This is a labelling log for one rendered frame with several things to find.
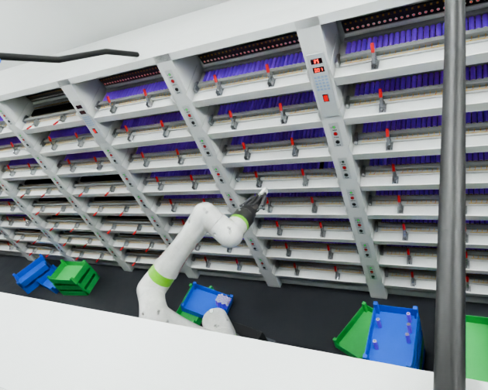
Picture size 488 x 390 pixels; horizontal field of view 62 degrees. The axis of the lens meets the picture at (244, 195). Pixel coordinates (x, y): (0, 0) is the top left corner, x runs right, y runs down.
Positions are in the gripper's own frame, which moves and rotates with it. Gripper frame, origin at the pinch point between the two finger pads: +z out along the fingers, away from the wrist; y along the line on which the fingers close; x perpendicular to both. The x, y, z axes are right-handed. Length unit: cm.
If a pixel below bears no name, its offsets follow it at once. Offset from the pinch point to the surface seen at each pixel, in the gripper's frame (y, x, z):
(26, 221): -266, -41, 31
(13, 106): -170, 61, 12
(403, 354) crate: 58, -74, -17
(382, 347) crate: 49, -74, -16
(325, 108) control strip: 33.7, 33.7, 11.1
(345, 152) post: 37.4, 11.2, 16.3
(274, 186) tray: -5.1, -8.1, 21.6
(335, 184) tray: 27.6, -7.9, 21.8
